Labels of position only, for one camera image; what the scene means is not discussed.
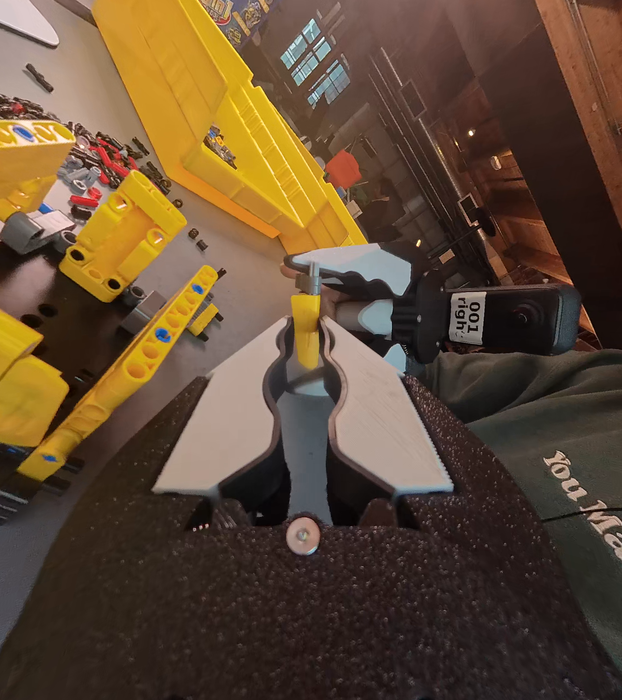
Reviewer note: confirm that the pile of small lego pieces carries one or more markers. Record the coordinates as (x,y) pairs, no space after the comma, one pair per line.
(70,147)

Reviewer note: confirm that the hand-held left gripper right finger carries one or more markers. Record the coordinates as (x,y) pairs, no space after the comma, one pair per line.
(382,432)

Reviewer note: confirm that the heap of grey blue lego parts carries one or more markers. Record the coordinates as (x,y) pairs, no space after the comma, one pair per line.
(222,146)

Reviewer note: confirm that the robot kit box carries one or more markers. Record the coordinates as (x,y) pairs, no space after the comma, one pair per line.
(234,19)

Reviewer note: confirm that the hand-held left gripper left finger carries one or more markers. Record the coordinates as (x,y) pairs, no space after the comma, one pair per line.
(223,432)

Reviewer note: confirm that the yellow lego beam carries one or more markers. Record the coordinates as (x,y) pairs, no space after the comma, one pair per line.
(306,333)

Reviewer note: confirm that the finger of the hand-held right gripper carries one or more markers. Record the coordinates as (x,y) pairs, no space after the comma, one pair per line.
(354,260)
(374,317)

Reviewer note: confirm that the dark framed window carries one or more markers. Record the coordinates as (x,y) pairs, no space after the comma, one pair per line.
(316,63)

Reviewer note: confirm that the person's right forearm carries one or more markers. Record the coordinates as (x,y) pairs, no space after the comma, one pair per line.
(508,383)

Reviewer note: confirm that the yellow divided parts bin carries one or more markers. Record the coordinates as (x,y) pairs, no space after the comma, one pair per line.
(179,65)

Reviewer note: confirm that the grey ribbed lego subassembly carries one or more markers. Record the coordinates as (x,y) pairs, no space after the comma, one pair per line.
(207,314)

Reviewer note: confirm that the orange fabric item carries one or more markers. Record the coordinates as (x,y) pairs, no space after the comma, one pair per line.
(343,167)

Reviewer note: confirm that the person's right hand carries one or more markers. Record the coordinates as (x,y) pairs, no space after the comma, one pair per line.
(334,307)

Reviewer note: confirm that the black lego pin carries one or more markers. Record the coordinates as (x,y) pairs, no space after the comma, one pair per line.
(40,76)

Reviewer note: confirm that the black angled lego connector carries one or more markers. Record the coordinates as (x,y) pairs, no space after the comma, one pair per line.
(197,239)

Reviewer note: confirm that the yellow lego robot model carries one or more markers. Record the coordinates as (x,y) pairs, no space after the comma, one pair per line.
(125,235)

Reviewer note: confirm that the person's green hoodie torso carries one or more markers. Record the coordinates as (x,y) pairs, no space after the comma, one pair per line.
(617,629)

